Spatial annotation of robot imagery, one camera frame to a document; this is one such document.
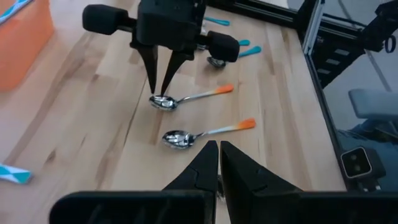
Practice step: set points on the grey padded chair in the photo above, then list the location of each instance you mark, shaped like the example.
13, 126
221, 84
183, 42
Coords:
373, 102

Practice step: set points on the black aluminium table frame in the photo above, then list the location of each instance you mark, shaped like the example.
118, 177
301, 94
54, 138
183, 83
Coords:
264, 13

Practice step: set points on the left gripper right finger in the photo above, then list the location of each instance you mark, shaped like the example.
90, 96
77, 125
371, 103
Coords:
248, 193

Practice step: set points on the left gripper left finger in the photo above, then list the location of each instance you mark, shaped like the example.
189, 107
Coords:
203, 174

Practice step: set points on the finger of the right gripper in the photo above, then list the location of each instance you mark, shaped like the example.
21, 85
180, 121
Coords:
174, 62
151, 62

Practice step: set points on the small black depth camera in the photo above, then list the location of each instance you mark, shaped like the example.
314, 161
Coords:
357, 163

